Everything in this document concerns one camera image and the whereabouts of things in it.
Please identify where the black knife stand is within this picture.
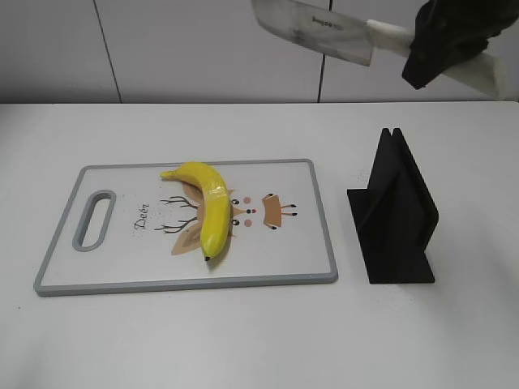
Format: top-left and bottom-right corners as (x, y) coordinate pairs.
(346, 128), (439, 284)

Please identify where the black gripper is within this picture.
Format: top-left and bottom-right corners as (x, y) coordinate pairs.
(401, 0), (518, 89)

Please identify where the white grey-rimmed cutting board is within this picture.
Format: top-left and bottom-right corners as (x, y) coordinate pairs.
(34, 159), (338, 297)

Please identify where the white-handled cleaver knife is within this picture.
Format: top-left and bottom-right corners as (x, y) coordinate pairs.
(251, 1), (506, 100)

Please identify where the yellow plastic banana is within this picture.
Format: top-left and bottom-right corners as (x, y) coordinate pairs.
(160, 161), (232, 261)

